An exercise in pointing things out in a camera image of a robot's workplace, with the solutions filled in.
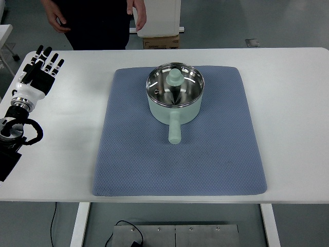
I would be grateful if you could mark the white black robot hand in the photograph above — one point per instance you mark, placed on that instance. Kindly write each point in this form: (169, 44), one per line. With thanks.
(30, 88)

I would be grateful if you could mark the grey floor outlet plate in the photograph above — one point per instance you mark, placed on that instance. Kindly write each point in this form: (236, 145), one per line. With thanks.
(252, 42)

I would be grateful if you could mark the person's left hand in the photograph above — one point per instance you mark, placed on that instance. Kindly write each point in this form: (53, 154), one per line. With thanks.
(141, 13)

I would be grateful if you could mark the person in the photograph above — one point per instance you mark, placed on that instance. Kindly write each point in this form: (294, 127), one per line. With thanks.
(97, 23)

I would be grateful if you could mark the person's right hand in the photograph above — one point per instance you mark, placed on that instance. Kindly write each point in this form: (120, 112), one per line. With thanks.
(55, 20)

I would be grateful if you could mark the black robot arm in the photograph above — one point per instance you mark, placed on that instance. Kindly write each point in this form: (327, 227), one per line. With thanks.
(13, 128)

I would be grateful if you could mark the white table leg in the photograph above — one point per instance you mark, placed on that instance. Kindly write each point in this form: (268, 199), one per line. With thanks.
(270, 223)
(80, 223)

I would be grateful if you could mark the blue quilted mat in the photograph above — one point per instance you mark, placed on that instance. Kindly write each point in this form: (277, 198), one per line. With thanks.
(144, 159)

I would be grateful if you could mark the glass lid with green knob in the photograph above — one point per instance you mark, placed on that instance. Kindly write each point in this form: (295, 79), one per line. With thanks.
(174, 77)

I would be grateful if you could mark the grey metal plate with screws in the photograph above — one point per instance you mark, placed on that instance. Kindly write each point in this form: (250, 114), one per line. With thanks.
(195, 238)

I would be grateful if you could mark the white cabinet with base bar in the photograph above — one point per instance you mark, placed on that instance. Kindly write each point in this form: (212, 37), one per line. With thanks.
(160, 18)

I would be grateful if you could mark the brown cardboard box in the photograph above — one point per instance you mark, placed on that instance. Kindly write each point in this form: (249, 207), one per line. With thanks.
(160, 42)

